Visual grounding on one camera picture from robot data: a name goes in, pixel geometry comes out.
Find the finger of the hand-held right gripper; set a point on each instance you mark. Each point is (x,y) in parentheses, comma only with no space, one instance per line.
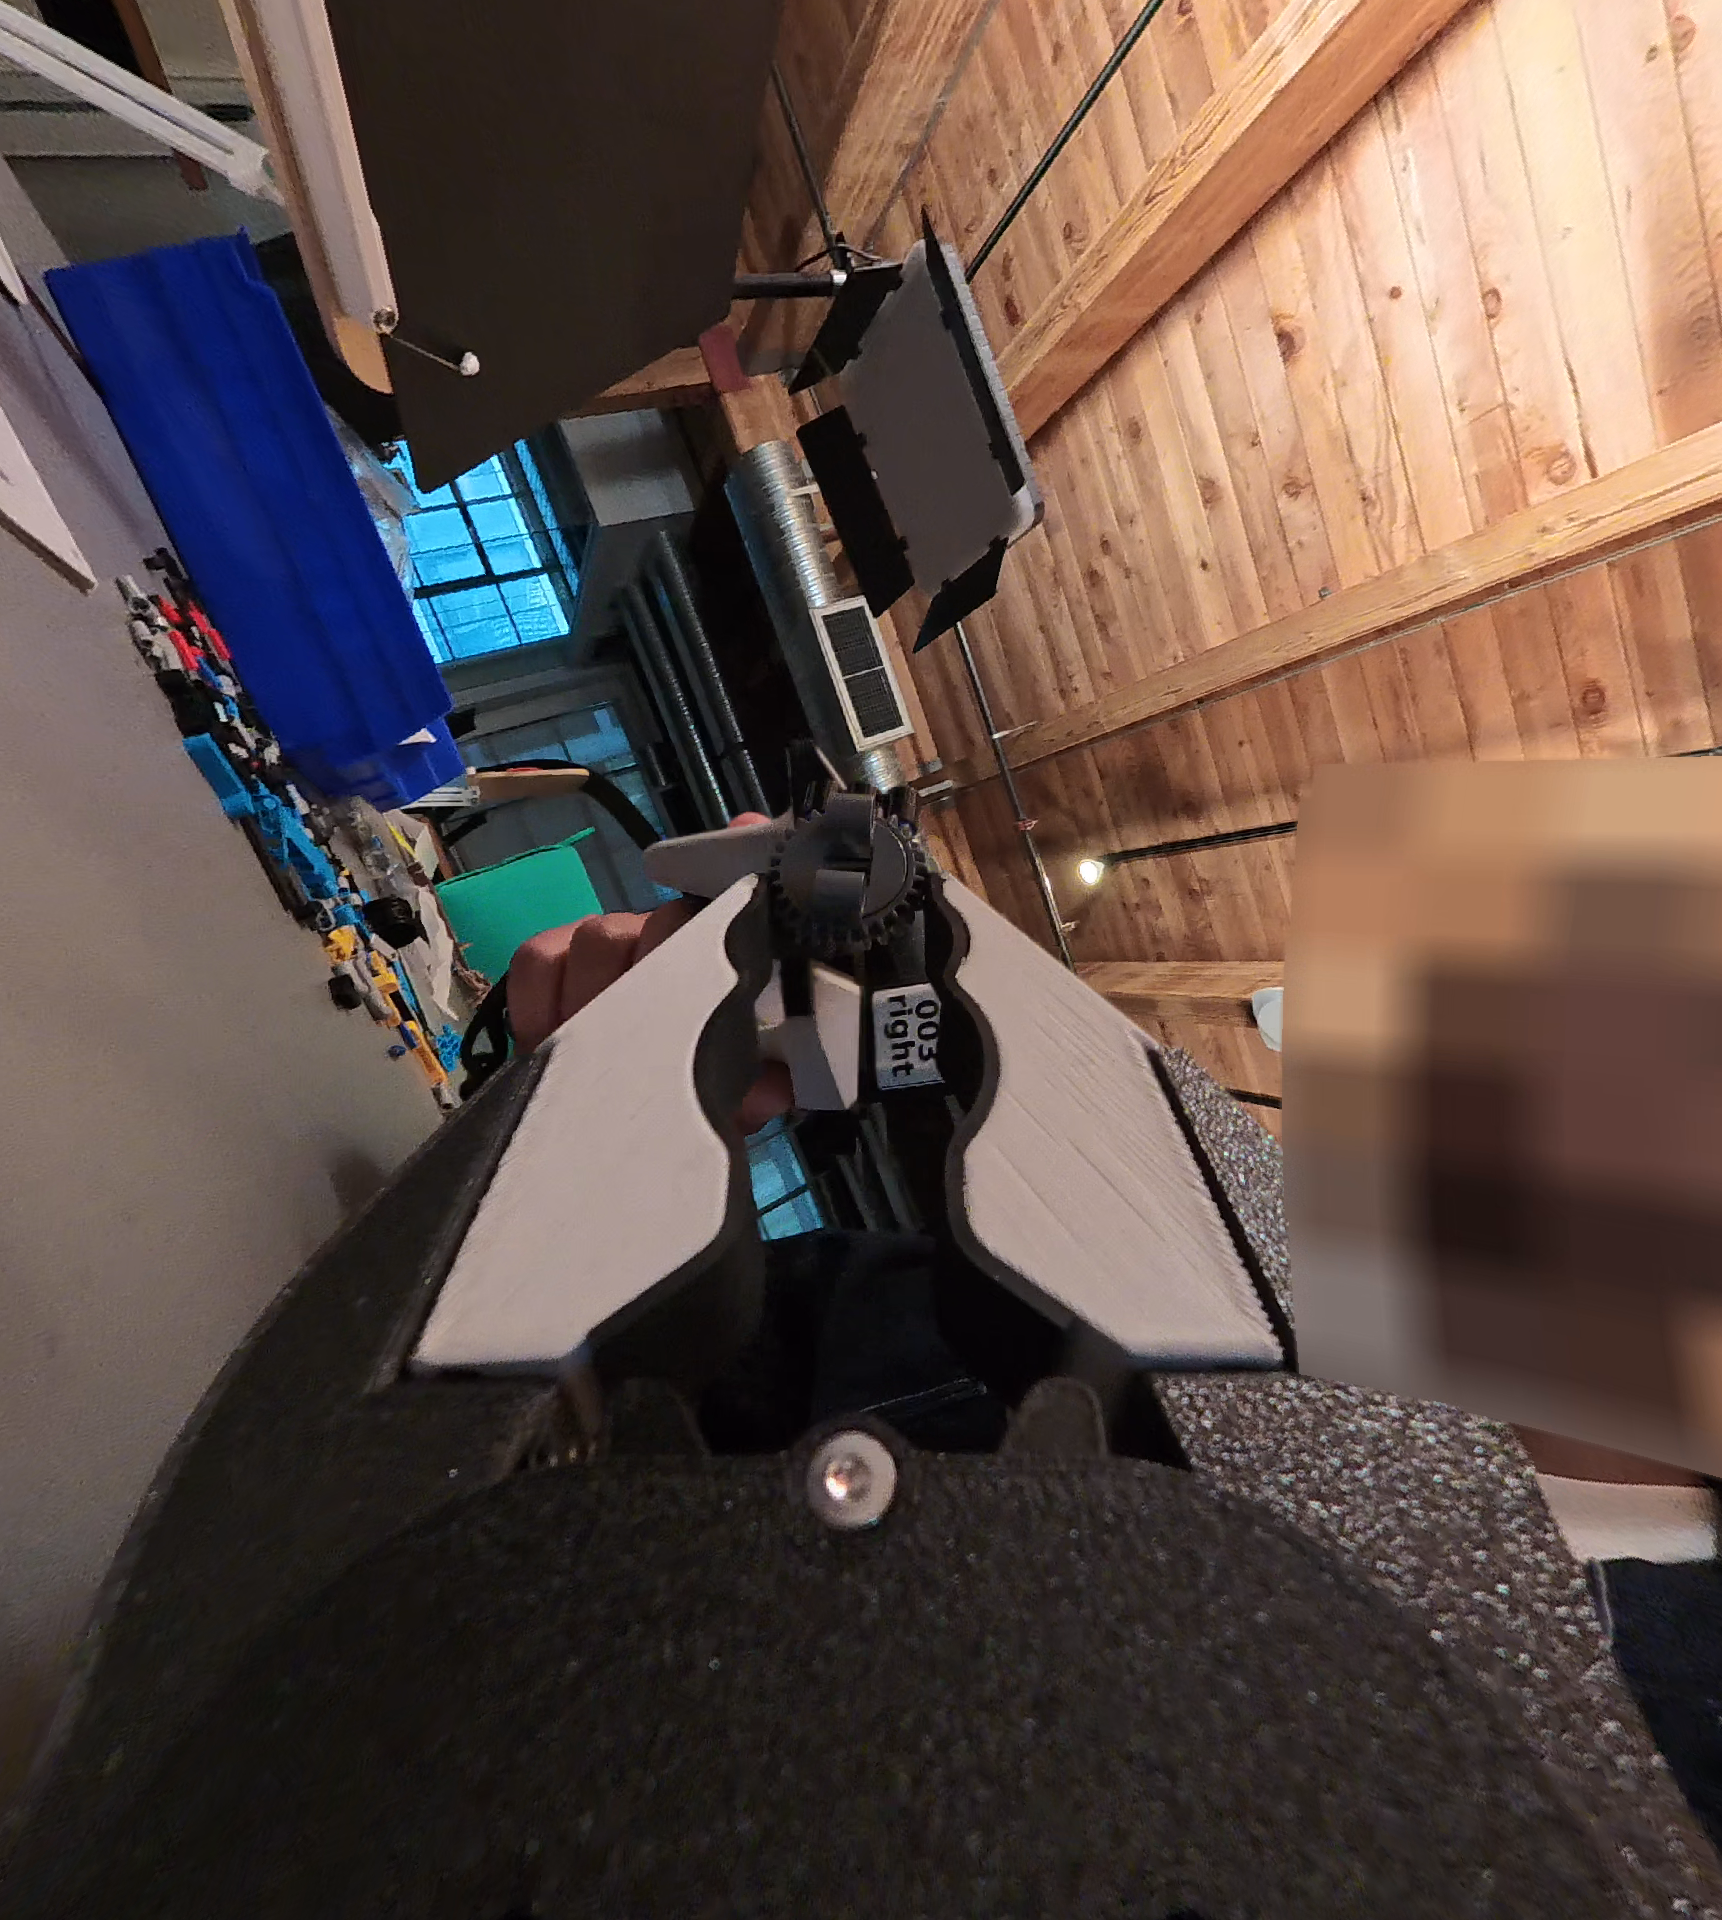
(808,1035)

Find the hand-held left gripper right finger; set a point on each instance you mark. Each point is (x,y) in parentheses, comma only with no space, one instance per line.
(1101,1184)

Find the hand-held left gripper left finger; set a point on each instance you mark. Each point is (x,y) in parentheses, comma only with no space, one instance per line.
(575,1184)

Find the grey gear assembly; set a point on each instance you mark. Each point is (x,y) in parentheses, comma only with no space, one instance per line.
(847,885)

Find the person's right forearm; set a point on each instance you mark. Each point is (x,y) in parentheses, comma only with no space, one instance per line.
(860,1319)

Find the grey desk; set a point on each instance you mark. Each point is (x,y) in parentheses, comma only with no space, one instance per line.
(81,1199)

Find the person's right hand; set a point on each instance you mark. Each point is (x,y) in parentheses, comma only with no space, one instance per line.
(590,960)

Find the track spotlight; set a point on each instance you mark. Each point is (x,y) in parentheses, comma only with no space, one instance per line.
(1092,866)

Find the white vent grille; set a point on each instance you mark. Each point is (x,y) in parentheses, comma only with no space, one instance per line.
(866,675)

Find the pile of small pins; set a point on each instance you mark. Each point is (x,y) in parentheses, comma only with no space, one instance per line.
(276,825)

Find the white shirt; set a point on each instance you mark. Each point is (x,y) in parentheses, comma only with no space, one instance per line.
(1628,1523)

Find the grey studio light panel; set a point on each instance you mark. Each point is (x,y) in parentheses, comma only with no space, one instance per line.
(936,406)

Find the blue plastic bin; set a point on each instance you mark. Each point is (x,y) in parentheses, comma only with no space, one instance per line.
(246,494)

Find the dark denim jacket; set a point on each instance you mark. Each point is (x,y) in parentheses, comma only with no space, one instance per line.
(1702,1726)

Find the dark board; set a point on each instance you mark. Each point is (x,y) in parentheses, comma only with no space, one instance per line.
(547,195)

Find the silver ventilation duct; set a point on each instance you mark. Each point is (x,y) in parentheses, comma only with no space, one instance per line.
(786,569)

